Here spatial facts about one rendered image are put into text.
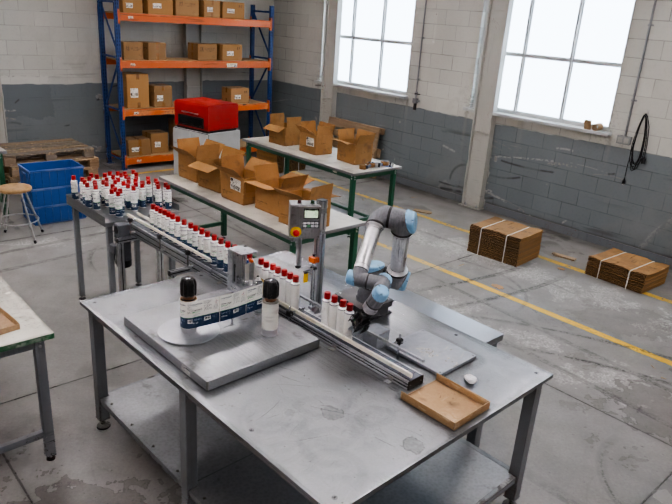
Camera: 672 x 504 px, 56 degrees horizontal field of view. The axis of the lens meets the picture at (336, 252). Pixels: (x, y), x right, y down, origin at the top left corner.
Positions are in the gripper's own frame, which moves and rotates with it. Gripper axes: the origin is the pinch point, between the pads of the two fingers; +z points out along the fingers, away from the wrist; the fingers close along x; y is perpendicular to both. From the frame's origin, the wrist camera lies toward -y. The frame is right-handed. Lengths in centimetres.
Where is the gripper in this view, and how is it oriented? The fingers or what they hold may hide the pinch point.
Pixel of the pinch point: (354, 332)
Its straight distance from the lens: 324.2
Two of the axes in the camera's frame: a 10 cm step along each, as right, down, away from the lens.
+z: -4.0, 6.6, 6.3
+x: 5.6, 7.2, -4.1
